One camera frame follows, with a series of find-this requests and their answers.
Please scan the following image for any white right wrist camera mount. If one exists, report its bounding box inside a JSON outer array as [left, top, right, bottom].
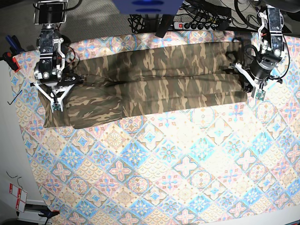
[[30, 75, 83, 112]]

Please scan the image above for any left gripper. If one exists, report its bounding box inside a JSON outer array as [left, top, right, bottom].
[[241, 56, 282, 93]]

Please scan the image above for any red white label card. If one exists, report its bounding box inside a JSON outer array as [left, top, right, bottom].
[[9, 183, 28, 213]]

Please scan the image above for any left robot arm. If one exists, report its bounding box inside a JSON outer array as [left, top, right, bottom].
[[230, 0, 290, 100]]

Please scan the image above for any red black clamp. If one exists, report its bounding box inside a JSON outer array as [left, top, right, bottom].
[[2, 52, 20, 73]]

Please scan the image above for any camouflage T-shirt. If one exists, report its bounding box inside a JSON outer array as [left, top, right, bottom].
[[39, 42, 248, 129]]

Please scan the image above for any black wire basket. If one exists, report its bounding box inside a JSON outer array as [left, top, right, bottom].
[[127, 14, 146, 34]]

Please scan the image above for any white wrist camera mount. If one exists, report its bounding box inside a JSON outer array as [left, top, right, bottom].
[[30, 75, 83, 112], [229, 63, 283, 101]]

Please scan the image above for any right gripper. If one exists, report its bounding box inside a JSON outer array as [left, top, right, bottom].
[[34, 58, 83, 90]]

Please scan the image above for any black allen key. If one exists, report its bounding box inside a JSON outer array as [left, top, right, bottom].
[[7, 90, 23, 105]]

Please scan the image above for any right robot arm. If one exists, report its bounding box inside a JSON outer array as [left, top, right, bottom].
[[33, 0, 82, 90]]

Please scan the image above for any white power strip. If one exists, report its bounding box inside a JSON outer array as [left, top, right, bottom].
[[173, 22, 218, 30]]

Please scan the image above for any patterned tile tablecloth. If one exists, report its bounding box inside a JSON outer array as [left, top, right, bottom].
[[10, 37, 300, 225]]

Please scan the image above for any blue orange bottom clamp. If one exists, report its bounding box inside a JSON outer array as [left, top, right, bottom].
[[38, 210, 60, 225]]

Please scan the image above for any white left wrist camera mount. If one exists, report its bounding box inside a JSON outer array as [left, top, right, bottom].
[[229, 63, 283, 101]]

